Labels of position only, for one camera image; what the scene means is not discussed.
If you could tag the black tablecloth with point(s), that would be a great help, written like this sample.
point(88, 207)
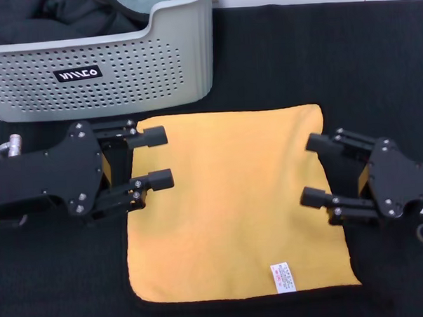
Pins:
point(62, 277)

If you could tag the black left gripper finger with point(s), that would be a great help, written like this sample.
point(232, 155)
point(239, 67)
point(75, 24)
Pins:
point(161, 180)
point(154, 137)

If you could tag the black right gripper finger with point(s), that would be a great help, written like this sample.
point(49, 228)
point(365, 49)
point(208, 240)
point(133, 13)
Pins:
point(313, 197)
point(321, 144)

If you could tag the yellow grey towel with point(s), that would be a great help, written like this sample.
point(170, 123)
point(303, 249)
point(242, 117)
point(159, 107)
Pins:
point(227, 207)

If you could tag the grey towel with black edging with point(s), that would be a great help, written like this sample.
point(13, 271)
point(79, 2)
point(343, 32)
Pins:
point(134, 0)

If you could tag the dark crumpled cloth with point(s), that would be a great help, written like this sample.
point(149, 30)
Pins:
point(16, 30)

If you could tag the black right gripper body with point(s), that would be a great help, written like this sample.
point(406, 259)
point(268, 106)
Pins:
point(402, 178)

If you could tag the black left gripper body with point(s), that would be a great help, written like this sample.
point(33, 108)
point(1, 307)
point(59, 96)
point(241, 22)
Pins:
point(51, 179)

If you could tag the grey perforated storage box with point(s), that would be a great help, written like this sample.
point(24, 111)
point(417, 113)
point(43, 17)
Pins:
point(141, 74)

